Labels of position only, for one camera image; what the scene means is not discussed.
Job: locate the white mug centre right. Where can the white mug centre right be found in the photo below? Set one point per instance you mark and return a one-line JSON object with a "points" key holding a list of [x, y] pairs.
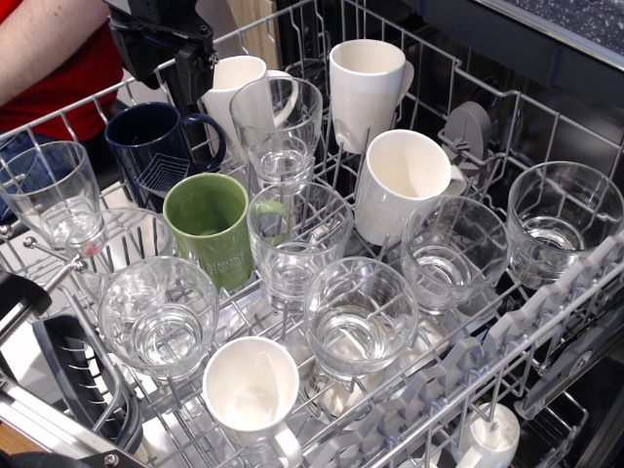
{"points": [[402, 169]]}

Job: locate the clear glass front left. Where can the clear glass front left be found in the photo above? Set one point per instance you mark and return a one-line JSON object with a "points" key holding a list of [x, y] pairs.
{"points": [[158, 316]]}

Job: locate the grey plastic rack clip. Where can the grey plastic rack clip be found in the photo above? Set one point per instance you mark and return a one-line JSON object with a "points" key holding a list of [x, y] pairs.
{"points": [[465, 139]]}

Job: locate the small clear glass left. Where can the small clear glass left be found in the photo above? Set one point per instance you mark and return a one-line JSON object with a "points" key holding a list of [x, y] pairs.
{"points": [[114, 239]]}

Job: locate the clear glass right centre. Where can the clear glass right centre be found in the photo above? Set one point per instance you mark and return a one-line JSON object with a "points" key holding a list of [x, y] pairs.
{"points": [[453, 248]]}

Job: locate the grey plastic tine row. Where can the grey plastic tine row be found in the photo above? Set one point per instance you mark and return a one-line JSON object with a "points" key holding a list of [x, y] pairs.
{"points": [[436, 395]]}

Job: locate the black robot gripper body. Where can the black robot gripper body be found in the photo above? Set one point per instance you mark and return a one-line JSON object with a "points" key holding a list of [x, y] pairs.
{"points": [[140, 28]]}

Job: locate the clear glass front centre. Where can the clear glass front centre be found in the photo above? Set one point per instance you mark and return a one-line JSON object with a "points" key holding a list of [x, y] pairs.
{"points": [[360, 314]]}

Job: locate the person in red shirt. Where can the person in red shirt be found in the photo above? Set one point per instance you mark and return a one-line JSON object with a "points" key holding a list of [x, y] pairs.
{"points": [[58, 60]]}

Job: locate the clear glass far right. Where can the clear glass far right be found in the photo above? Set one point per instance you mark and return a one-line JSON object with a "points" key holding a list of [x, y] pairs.
{"points": [[558, 213]]}

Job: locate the black clamp with screw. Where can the black clamp with screw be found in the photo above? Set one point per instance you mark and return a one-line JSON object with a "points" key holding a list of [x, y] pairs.
{"points": [[21, 298]]}

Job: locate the white mug front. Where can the white mug front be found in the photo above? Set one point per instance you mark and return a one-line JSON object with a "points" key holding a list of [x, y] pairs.
{"points": [[250, 386]]}

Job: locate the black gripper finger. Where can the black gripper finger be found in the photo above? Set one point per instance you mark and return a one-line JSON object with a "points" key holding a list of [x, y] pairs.
{"points": [[192, 75]]}

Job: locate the green ceramic mug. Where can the green ceramic mug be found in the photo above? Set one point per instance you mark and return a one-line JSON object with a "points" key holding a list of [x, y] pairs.
{"points": [[208, 215]]}

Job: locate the clear glass far left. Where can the clear glass far left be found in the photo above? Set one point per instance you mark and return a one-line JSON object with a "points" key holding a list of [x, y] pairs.
{"points": [[53, 190]]}

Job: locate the tall clear glass back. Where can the tall clear glass back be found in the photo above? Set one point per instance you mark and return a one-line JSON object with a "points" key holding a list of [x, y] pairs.
{"points": [[288, 153]]}

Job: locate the tall white mug back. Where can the tall white mug back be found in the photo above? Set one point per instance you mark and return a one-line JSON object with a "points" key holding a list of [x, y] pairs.
{"points": [[368, 79]]}

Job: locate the grey wire dishwasher rack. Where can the grey wire dishwasher rack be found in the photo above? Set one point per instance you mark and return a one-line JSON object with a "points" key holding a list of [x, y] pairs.
{"points": [[554, 356]]}

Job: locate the white mug back left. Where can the white mug back left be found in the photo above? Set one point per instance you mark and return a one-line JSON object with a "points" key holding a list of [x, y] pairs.
{"points": [[234, 92]]}

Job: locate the navy blue patterned mug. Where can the navy blue patterned mug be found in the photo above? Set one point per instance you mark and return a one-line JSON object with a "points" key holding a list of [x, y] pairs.
{"points": [[150, 143]]}

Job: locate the white cup lower rack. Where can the white cup lower rack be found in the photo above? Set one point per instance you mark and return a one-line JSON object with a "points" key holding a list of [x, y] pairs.
{"points": [[491, 440]]}

